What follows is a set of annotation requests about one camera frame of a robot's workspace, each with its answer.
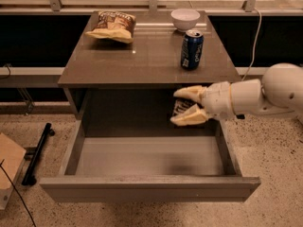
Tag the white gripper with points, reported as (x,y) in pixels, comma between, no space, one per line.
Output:
(217,100)

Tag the black rxbar chocolate bar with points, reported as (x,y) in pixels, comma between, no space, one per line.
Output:
(181,105)

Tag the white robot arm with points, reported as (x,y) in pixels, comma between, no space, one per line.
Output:
(278,93)

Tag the grey cabinet with counter top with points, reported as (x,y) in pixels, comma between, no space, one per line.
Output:
(152,59)

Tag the open grey top drawer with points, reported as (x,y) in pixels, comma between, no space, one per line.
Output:
(125,149)

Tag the blue pepsi can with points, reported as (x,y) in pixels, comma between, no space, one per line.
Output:
(192,47)

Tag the white bowl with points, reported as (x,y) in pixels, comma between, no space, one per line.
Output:
(185,19)

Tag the brown chip bag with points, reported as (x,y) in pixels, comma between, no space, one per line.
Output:
(114,25)

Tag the black metal bar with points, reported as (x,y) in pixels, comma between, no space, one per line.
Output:
(29,178)

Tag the wooden box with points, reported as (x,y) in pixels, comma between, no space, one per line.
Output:
(12,159)

